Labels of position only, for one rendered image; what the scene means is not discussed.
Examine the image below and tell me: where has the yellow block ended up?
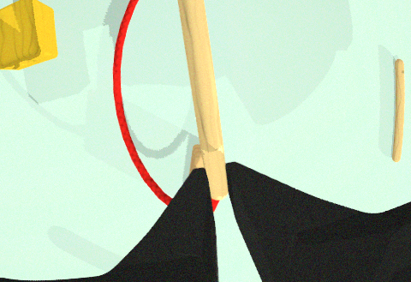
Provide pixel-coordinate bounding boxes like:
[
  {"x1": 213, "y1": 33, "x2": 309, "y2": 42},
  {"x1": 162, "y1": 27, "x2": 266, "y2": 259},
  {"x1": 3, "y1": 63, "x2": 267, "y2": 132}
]
[{"x1": 0, "y1": 0, "x2": 58, "y2": 70}]

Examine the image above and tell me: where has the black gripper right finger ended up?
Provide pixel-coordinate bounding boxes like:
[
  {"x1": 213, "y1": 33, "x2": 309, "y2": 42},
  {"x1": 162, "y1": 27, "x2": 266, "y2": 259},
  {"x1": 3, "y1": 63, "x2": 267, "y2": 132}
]
[{"x1": 225, "y1": 161, "x2": 411, "y2": 282}]

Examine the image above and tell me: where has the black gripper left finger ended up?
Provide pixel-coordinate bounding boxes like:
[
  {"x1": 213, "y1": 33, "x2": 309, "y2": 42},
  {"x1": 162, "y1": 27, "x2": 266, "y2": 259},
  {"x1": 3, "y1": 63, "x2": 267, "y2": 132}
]
[{"x1": 0, "y1": 166, "x2": 219, "y2": 282}]

